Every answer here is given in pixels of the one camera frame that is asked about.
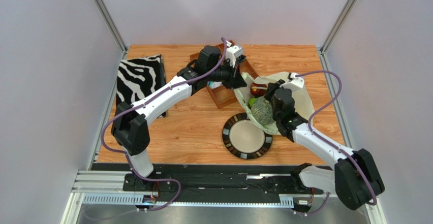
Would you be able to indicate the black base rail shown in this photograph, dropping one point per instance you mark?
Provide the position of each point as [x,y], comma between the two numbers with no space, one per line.
[196,185]

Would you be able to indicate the small green watermelon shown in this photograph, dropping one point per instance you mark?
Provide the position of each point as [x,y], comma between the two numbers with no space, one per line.
[251,101]

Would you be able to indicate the dark red apple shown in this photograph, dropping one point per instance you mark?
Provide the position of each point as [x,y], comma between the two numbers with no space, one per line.
[258,90]

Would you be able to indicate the brown wooden divider tray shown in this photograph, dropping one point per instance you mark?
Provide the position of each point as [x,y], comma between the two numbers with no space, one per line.
[223,98]

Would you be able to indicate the teal white socks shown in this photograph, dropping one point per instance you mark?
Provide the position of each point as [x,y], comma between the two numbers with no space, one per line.
[213,84]

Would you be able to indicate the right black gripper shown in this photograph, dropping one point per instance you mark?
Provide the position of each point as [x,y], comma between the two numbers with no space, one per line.
[270,90]

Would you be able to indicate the pale green plastic bag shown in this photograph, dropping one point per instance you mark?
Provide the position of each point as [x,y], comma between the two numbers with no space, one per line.
[303,103]

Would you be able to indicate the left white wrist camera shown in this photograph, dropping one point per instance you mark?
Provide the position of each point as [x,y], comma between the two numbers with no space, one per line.
[234,53]

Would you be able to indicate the black fruit plate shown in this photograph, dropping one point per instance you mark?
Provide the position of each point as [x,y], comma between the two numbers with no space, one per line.
[243,139]

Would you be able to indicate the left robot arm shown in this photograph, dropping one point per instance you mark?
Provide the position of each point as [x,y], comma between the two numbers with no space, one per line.
[131,122]

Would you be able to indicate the zebra pattern cloth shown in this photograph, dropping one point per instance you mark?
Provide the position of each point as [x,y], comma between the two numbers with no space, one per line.
[138,78]

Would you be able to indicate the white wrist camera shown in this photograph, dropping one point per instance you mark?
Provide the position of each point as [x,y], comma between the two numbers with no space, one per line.
[294,82]
[234,53]

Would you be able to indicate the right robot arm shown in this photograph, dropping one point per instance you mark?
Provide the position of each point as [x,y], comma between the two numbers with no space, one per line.
[353,175]

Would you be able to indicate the green cantaloupe melon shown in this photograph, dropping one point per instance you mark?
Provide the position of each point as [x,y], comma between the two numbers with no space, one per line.
[261,110]

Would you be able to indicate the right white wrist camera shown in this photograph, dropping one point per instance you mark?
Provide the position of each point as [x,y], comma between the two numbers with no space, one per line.
[294,82]

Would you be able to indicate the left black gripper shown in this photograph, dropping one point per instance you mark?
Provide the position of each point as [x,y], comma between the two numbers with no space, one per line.
[235,80]

